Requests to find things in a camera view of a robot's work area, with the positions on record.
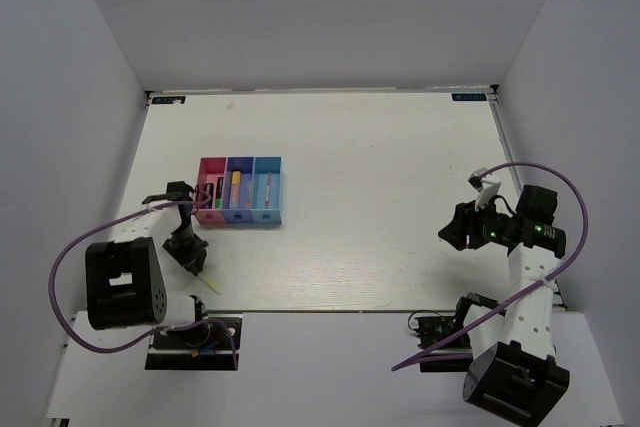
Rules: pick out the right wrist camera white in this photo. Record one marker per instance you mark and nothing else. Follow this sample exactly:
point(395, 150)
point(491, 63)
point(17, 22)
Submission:
point(487, 185)

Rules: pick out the pink orange cap highlighter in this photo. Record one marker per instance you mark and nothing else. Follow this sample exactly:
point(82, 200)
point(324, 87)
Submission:
point(235, 185)

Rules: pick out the right corner label sticker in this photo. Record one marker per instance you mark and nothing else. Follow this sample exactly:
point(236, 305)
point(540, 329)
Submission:
point(469, 97)

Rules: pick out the grey orange cap highlighter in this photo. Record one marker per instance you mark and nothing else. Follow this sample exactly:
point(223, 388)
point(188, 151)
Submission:
point(249, 193)

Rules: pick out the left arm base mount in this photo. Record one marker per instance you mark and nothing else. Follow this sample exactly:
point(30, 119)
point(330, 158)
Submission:
point(208, 349)

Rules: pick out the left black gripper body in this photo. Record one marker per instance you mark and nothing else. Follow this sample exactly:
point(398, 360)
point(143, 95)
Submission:
point(185, 246)

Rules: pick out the thin yellow pen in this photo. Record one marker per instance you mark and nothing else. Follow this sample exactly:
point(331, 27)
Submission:
point(209, 283)

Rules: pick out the pink container bin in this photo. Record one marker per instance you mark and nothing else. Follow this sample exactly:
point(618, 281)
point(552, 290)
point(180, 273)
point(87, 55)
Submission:
point(210, 168)

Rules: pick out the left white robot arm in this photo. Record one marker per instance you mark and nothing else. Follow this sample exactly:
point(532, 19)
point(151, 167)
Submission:
point(124, 280)

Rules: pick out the black green cap marker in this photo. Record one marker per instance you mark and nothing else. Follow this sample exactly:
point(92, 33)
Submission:
point(219, 192)

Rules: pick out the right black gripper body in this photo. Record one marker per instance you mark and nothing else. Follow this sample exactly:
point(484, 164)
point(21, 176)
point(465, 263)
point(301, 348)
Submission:
point(493, 225)

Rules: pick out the light blue container bin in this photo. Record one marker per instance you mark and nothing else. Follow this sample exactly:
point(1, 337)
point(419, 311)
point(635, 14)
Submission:
point(272, 215)

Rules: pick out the left corner label sticker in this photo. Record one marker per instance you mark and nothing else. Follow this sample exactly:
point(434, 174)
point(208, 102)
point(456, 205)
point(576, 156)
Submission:
point(168, 100)

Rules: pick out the dark blue container bin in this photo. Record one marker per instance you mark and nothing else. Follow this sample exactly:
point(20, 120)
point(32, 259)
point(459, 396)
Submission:
point(246, 166)

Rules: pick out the corner label sticker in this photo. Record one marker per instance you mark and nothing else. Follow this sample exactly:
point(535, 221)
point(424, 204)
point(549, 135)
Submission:
point(168, 100)
point(469, 97)

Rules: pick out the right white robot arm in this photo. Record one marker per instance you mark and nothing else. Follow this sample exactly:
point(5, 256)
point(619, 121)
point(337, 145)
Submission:
point(514, 374)

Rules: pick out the black purple cap marker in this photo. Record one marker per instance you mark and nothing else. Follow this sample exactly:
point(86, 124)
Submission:
point(209, 191)

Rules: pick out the thin pink pen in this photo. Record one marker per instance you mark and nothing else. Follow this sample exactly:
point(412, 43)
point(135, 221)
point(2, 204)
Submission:
point(268, 190)

